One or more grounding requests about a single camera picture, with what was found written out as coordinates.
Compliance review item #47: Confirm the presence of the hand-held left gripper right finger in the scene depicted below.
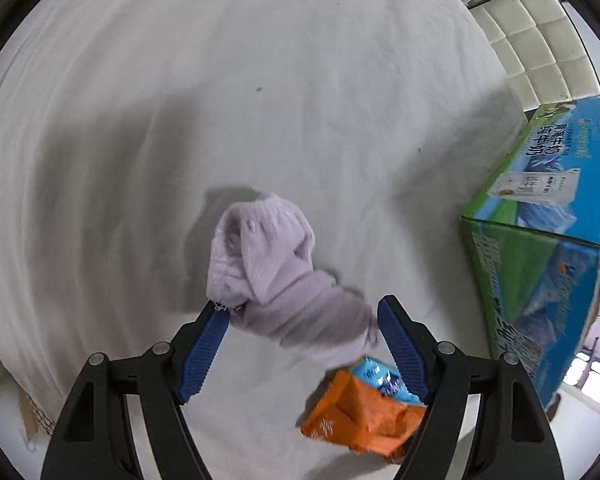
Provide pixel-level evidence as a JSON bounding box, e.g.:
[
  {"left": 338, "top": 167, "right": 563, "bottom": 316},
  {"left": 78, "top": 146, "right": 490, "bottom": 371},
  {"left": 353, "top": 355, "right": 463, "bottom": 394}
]
[{"left": 377, "top": 295, "right": 565, "bottom": 480}]

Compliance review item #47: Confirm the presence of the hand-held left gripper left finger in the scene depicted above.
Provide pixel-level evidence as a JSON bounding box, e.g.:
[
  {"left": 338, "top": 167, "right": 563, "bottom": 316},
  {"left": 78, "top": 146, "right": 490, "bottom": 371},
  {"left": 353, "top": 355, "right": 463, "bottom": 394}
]
[{"left": 40, "top": 298, "right": 231, "bottom": 480}]

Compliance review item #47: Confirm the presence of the blue snack packet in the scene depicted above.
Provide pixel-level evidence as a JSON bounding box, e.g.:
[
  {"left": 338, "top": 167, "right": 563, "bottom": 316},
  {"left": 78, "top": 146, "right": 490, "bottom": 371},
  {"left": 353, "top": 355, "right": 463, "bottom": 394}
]
[{"left": 349, "top": 356, "right": 423, "bottom": 405}]

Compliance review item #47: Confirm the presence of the orange snack packet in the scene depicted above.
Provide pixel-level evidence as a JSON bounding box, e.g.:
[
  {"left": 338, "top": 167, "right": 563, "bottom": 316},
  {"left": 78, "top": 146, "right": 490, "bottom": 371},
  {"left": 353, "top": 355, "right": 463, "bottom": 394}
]
[{"left": 298, "top": 369, "right": 427, "bottom": 465}]

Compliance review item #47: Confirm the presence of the lilac fuzzy sock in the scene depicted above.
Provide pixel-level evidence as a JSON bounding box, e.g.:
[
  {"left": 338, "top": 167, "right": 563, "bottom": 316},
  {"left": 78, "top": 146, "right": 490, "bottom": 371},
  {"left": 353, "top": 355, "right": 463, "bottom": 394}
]
[{"left": 205, "top": 193, "right": 382, "bottom": 362}]

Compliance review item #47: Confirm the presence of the blue green cardboard box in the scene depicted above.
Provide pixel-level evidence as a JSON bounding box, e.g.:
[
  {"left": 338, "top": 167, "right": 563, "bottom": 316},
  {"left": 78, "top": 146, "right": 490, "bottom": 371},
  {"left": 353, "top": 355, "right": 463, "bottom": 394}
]
[{"left": 460, "top": 96, "right": 600, "bottom": 409}]

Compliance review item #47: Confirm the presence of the white bed sheet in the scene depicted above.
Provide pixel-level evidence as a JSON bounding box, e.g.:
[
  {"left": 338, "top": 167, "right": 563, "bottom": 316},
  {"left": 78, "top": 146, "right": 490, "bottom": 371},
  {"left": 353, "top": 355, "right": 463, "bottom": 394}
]
[{"left": 0, "top": 0, "right": 536, "bottom": 480}]

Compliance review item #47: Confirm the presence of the cream padded headboard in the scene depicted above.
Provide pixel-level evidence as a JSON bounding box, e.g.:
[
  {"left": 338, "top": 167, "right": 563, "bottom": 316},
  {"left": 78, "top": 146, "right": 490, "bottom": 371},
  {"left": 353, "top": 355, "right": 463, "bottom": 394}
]
[{"left": 452, "top": 0, "right": 600, "bottom": 123}]

